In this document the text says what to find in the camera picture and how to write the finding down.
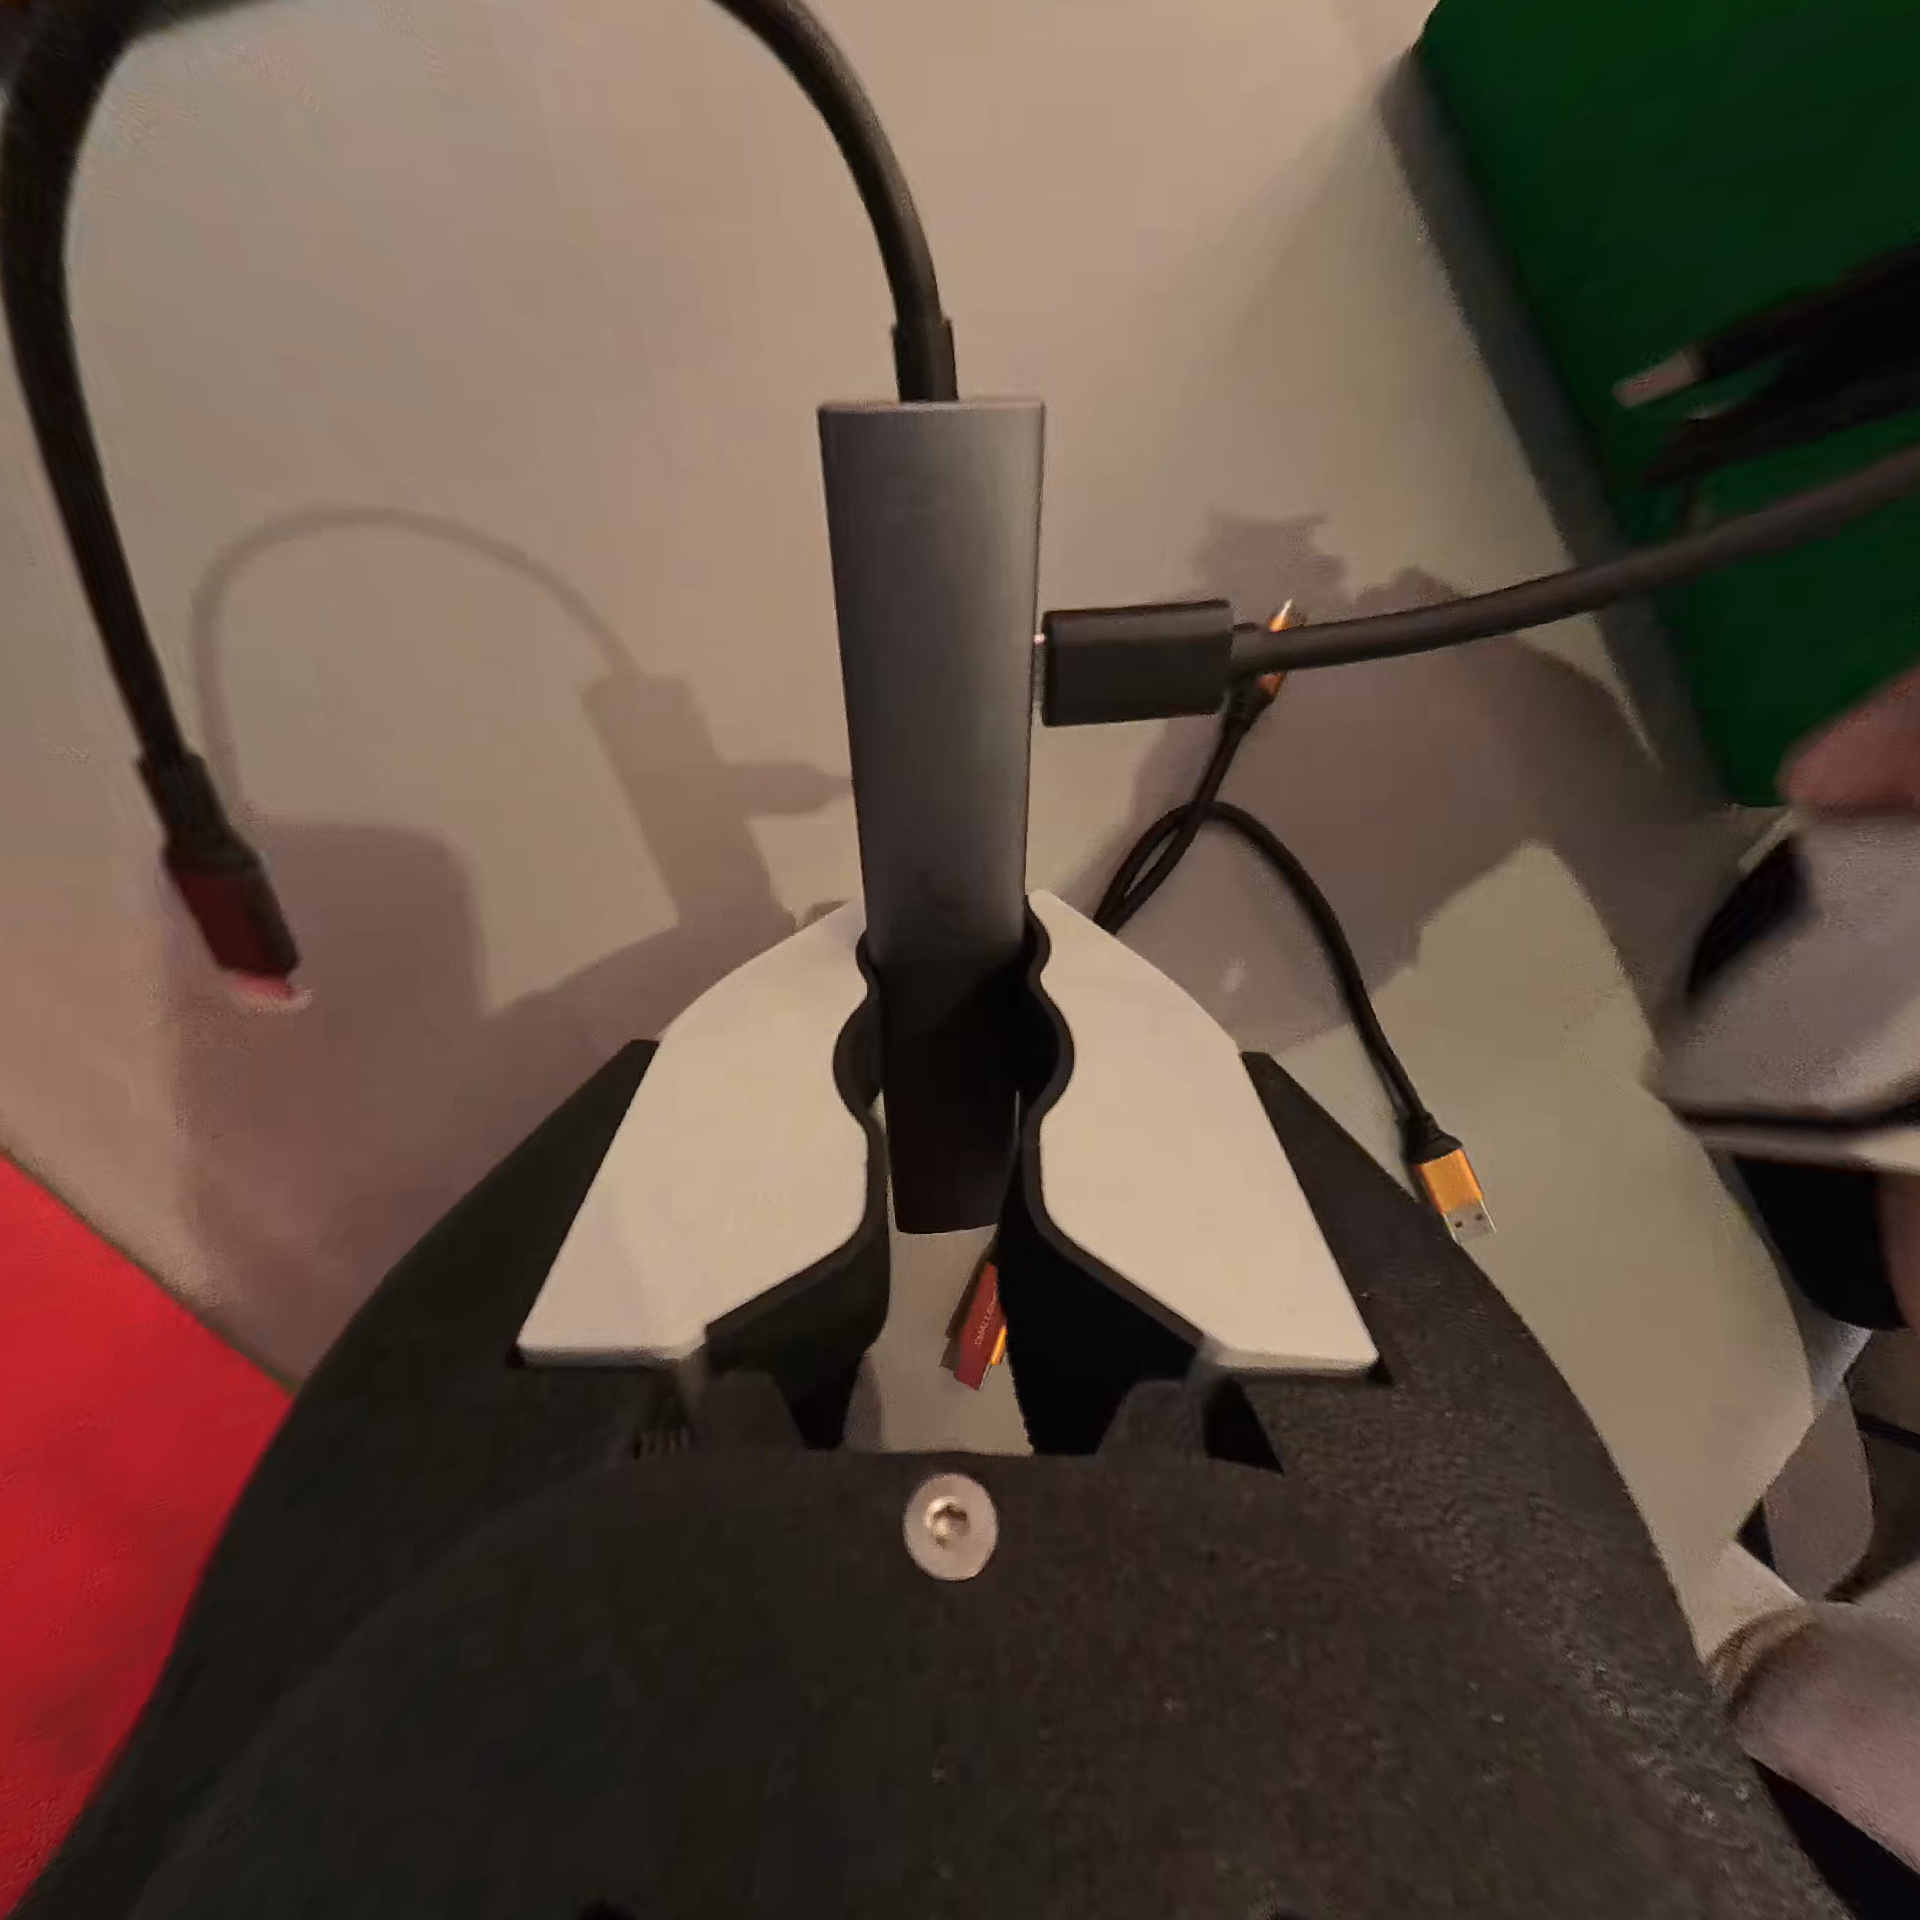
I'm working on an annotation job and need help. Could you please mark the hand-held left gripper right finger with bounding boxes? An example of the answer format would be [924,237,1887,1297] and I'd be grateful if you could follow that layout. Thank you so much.
[1003,890,1382,1457]

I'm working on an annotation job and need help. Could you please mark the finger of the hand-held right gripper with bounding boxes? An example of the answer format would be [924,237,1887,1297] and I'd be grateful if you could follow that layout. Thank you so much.
[1651,810,1920,1174]

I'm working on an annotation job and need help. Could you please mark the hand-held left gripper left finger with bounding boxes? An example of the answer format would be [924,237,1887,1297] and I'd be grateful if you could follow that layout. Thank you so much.
[516,901,903,1451]

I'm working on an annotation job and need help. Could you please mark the black cable with black plug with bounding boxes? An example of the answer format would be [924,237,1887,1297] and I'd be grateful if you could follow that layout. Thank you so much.
[1040,448,1920,733]

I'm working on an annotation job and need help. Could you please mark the grey usb hub with cable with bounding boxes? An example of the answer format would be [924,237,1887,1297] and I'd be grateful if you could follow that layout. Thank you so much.
[0,0,1050,1236]

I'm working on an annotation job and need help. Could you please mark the person's right hand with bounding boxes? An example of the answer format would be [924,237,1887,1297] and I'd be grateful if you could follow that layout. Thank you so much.
[1777,675,1920,820]

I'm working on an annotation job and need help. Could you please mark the red plastic bin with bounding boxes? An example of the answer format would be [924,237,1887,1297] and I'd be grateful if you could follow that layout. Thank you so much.
[0,1152,293,1920]

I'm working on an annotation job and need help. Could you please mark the person's grey trousers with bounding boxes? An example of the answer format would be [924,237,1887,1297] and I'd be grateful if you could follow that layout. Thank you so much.
[1695,1575,1920,1877]

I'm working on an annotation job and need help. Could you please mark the green plastic bin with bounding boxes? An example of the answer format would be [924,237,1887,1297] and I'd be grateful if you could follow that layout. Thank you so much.
[1413,0,1920,813]

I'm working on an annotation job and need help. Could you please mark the bundle of black cables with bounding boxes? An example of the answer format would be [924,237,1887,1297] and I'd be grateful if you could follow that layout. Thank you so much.
[1612,247,1920,491]

